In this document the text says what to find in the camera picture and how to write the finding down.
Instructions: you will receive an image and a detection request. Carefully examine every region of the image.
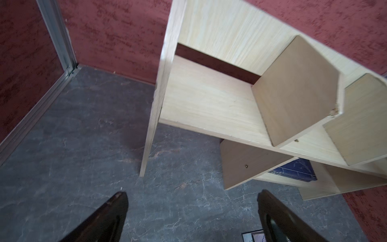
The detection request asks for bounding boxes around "colourful illustrated book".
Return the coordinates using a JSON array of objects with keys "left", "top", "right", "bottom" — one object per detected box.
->
[{"left": 242, "top": 230, "right": 267, "bottom": 242}]

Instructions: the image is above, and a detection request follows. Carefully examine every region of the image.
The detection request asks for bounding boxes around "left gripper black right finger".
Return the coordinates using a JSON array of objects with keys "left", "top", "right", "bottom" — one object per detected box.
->
[{"left": 258, "top": 190, "right": 327, "bottom": 242}]

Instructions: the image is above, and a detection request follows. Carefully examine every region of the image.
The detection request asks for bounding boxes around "dark blue book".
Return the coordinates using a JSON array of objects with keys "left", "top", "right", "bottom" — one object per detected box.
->
[{"left": 269, "top": 158, "right": 317, "bottom": 182}]

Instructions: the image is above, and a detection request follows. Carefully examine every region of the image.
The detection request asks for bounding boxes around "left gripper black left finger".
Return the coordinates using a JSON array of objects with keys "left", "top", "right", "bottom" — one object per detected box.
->
[{"left": 61, "top": 192, "right": 129, "bottom": 242}]

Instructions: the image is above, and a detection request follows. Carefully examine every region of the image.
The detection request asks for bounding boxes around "light wooden bookshelf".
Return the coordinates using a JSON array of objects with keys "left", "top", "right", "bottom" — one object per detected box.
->
[{"left": 140, "top": 1, "right": 387, "bottom": 200}]

